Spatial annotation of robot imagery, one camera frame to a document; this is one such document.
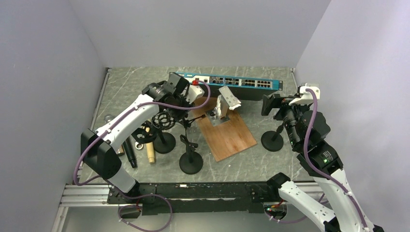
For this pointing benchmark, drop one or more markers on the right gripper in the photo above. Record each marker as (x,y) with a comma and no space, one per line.
(272,101)

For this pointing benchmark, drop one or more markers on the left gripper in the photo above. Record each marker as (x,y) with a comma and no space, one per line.
(178,115)

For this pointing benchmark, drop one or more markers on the tripod shock mount stand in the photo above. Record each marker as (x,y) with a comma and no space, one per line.
(164,120)

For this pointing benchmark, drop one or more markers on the shock mount desk stand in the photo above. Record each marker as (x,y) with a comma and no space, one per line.
(163,142)

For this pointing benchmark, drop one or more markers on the yellow foam microphone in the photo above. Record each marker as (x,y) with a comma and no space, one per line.
(150,152)

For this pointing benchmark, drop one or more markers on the clip desk mic stand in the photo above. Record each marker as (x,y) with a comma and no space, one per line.
(190,162)

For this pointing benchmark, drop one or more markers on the black handheld microphone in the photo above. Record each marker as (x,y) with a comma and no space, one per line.
(128,149)

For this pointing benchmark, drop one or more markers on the silver mesh glitter microphone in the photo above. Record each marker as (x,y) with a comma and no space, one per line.
(108,118)

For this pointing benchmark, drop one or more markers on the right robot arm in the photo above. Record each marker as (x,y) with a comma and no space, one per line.
(306,128)

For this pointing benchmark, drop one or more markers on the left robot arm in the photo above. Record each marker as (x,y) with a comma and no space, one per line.
(147,120)

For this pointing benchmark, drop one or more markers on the wooden board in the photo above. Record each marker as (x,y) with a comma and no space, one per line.
(222,140)

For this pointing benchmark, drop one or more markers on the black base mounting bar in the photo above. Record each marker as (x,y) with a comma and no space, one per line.
(161,198)

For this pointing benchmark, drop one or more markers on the blue network switch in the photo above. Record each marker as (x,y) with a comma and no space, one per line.
(244,88)

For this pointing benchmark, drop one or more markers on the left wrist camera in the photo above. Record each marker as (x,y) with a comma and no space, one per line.
(194,92)

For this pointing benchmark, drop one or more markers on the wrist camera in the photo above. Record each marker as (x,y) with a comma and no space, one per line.
(304,97)
(194,92)

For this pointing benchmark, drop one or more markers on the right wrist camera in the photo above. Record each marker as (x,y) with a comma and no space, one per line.
(304,97)

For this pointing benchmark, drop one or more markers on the white hinged bracket fixture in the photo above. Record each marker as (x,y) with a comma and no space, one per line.
(225,102)

